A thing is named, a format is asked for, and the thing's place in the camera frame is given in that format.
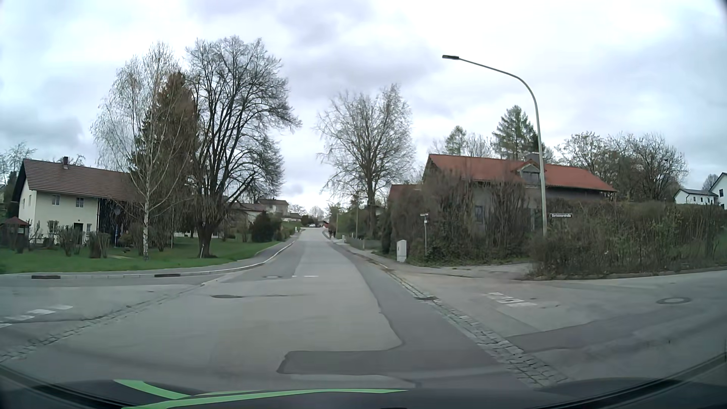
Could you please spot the house with red tiled roof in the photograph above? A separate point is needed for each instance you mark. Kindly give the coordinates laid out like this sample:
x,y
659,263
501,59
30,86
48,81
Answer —
x,y
500,170

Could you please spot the white birch tree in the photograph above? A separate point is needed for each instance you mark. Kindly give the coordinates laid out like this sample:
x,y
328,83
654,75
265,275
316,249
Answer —
x,y
145,216

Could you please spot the white building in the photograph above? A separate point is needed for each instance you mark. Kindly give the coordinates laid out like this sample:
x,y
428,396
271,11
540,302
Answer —
x,y
720,190

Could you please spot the tall bare dark tree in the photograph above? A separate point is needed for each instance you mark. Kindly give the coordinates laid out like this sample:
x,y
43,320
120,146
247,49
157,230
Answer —
x,y
213,187

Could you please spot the green grass lawn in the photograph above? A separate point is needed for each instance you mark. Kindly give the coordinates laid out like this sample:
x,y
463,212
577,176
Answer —
x,y
113,258

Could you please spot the street name sign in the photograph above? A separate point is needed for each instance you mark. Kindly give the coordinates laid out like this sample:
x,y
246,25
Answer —
x,y
560,215

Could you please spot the grey curved lamp post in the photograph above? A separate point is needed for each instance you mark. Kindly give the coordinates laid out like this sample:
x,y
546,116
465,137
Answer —
x,y
538,142

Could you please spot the row of distant houses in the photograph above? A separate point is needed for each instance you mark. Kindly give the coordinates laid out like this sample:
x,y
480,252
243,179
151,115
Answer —
x,y
267,209

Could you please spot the brownish conifer tree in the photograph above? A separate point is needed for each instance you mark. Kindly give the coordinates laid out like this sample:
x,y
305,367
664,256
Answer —
x,y
170,147

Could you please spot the cream house with brown roof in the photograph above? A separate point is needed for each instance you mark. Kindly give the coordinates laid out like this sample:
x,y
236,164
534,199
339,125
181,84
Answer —
x,y
62,207

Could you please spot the white house with dark roof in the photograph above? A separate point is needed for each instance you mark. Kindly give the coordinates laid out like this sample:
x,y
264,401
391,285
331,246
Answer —
x,y
694,196

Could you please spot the group of bare trees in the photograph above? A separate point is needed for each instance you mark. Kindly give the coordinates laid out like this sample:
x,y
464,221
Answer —
x,y
625,165

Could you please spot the car's own bonnet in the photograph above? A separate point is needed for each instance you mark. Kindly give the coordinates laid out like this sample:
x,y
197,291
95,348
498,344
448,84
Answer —
x,y
352,397

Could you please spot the white street cabinet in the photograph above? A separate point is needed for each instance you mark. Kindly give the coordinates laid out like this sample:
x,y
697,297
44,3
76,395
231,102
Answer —
x,y
401,251

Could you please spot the small red roofed shelter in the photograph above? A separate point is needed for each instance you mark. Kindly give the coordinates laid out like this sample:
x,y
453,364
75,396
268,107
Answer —
x,y
14,230

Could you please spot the road sign on post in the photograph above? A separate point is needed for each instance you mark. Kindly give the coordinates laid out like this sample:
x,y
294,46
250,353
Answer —
x,y
425,227

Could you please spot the bare brown hedge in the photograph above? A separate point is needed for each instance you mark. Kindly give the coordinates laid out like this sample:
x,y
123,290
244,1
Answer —
x,y
625,238

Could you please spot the grey asphalt road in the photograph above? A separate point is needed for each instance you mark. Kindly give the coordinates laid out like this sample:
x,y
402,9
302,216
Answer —
x,y
318,318

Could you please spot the green conifer tree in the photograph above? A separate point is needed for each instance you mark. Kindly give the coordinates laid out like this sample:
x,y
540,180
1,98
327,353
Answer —
x,y
515,133

